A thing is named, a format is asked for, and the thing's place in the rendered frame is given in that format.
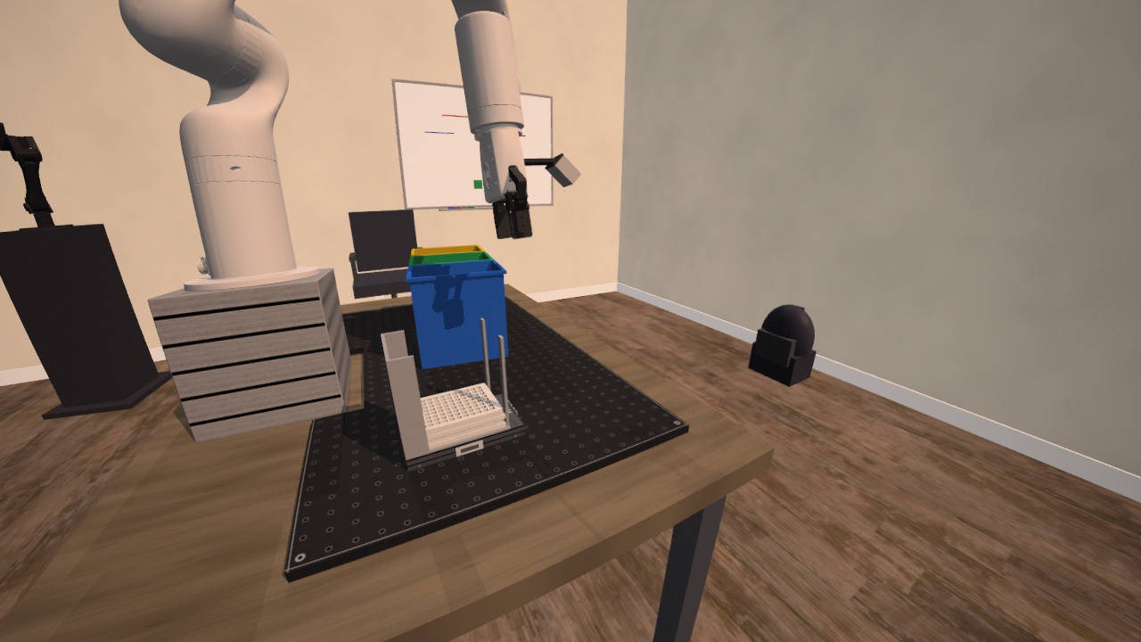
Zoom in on blue open-top bin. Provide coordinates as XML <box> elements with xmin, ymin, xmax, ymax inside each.
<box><xmin>406</xmin><ymin>259</ymin><xmax>508</xmax><ymax>369</ymax></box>

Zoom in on green bin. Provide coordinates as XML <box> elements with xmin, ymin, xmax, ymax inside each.
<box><xmin>408</xmin><ymin>251</ymin><xmax>493</xmax><ymax>266</ymax></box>

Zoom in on yellow bin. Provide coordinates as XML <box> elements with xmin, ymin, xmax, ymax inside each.
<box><xmin>411</xmin><ymin>245</ymin><xmax>484</xmax><ymax>255</ymax></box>

